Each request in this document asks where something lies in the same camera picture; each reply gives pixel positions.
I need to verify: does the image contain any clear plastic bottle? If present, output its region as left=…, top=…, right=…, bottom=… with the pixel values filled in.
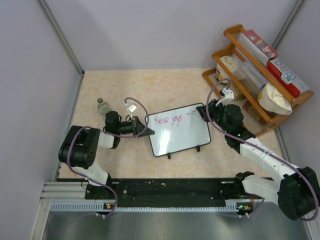
left=97, top=98, right=112, bottom=118

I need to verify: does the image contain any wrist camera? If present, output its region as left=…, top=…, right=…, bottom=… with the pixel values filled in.
left=215, top=87, right=235, bottom=107
left=126, top=103, right=137, bottom=120

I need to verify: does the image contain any aluminium frame rail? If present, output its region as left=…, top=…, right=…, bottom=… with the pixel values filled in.
left=40, top=182, right=88, bottom=201

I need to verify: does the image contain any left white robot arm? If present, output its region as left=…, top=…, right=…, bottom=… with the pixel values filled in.
left=58, top=111, right=155, bottom=199

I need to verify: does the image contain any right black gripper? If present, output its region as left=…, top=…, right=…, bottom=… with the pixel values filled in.
left=197, top=99, right=231, bottom=134

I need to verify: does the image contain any red white box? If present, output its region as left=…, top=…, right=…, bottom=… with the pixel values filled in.
left=266, top=58, right=310, bottom=98

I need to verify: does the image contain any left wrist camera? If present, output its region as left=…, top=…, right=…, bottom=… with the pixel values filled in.
left=126, top=103, right=137, bottom=120

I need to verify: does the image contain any brown block lower shelf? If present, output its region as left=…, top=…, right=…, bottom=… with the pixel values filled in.
left=243, top=100, right=266, bottom=125

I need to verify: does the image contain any magenta capped marker pen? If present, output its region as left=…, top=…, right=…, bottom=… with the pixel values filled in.
left=187, top=110, right=198, bottom=116

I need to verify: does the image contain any black framed whiteboard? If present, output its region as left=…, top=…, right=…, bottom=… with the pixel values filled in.
left=145, top=103, right=211, bottom=158

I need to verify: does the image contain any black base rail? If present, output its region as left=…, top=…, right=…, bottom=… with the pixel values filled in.
left=85, top=177, right=260, bottom=208

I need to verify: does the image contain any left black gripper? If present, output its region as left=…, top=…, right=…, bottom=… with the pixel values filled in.
left=115, top=115, right=155, bottom=137

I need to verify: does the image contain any red box top shelf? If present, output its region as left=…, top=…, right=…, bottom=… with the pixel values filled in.
left=237, top=29, right=279, bottom=66

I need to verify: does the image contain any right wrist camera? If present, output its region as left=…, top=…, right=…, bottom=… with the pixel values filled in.
left=215, top=87, right=235, bottom=107

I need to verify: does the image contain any grey slotted cable duct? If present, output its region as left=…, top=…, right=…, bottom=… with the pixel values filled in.
left=50, top=201, right=252, bottom=213

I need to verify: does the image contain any beige block on shelf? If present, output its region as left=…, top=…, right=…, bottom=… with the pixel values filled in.
left=231, top=85, right=246, bottom=101

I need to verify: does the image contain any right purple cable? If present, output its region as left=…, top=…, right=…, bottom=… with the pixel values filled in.
left=206, top=78, right=320, bottom=222

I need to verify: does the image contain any clear plastic container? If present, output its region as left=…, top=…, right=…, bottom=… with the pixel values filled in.
left=235, top=61, right=268, bottom=100

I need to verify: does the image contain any white yellow jar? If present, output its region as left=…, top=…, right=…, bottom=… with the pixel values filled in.
left=216, top=55, right=240, bottom=81

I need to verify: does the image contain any purple cable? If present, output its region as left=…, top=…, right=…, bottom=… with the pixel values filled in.
left=67, top=97, right=150, bottom=218
left=206, top=78, right=320, bottom=222

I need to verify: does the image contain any cream cloth bundle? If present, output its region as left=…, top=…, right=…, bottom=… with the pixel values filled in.
left=257, top=83, right=293, bottom=115

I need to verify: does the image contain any orange wooden shelf rack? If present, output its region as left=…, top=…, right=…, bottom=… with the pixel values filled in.
left=202, top=24, right=314, bottom=137

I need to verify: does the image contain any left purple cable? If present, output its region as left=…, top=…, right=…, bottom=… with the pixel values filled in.
left=67, top=97, right=150, bottom=218

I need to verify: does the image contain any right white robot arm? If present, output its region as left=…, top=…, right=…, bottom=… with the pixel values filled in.
left=196, top=99, right=320, bottom=221

